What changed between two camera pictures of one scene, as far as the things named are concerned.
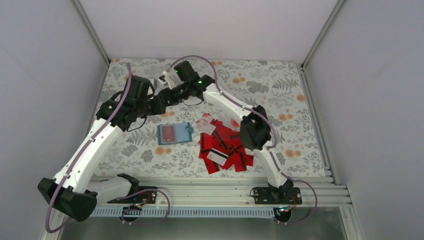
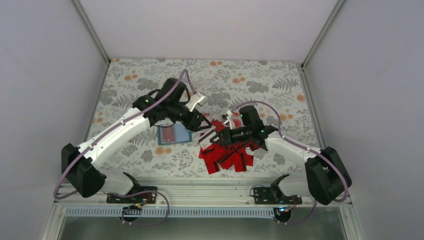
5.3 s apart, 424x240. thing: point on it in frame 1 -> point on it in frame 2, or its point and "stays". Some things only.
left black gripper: x=159 y=107 -> x=193 y=126
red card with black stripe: x=167 y=134 stays
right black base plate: x=282 y=195 stays
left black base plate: x=141 y=195 stays
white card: x=217 y=156 -> x=204 y=142
